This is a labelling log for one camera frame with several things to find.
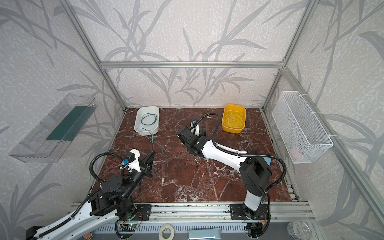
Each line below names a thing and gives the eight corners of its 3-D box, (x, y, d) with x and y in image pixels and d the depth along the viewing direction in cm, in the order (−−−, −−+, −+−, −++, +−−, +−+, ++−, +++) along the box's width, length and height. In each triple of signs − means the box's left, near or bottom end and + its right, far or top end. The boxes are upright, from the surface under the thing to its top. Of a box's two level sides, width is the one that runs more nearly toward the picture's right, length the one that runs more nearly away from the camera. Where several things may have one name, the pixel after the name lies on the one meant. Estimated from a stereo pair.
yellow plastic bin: (220, 131, 107) (220, 127, 103) (223, 107, 122) (224, 103, 118) (243, 135, 105) (245, 131, 101) (244, 110, 120) (245, 106, 116)
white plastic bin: (131, 140, 104) (126, 131, 96) (142, 111, 122) (138, 102, 114) (156, 140, 104) (153, 131, 96) (163, 111, 122) (160, 102, 114)
